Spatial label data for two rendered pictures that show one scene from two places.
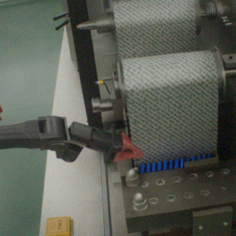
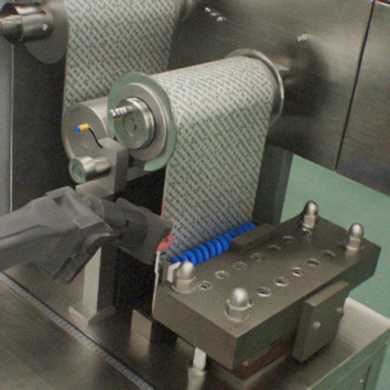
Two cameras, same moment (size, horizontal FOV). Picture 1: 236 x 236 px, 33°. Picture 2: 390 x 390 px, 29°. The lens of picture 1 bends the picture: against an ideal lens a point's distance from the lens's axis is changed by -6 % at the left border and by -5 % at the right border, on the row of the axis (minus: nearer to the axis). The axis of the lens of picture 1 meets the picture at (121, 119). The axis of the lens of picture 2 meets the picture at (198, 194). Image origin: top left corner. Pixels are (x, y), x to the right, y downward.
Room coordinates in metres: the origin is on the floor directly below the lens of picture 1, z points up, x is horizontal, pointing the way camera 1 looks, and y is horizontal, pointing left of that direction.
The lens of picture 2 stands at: (0.23, 0.74, 1.68)
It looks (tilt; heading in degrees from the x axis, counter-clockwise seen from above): 27 degrees down; 309
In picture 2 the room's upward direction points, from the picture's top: 8 degrees clockwise
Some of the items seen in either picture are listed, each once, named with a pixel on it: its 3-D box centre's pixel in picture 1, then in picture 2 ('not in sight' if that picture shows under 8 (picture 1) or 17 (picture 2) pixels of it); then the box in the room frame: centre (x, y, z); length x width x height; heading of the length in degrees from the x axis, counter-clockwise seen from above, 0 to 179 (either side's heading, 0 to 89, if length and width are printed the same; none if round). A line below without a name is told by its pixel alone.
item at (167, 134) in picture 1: (175, 136); (212, 201); (0.89, -0.14, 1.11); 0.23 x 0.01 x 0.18; 90
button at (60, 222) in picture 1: (58, 227); not in sight; (0.80, 0.22, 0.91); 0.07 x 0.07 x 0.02; 0
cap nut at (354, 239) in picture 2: not in sight; (356, 234); (0.73, -0.34, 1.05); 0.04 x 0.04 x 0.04
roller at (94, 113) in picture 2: not in sight; (142, 124); (1.07, -0.14, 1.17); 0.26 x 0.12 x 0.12; 90
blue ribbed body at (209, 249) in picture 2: (178, 164); (216, 248); (0.87, -0.14, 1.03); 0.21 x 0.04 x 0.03; 90
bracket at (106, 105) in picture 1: (115, 140); (96, 234); (0.99, 0.03, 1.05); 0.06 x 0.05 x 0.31; 90
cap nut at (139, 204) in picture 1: (139, 199); (238, 302); (0.73, -0.02, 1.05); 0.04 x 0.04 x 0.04
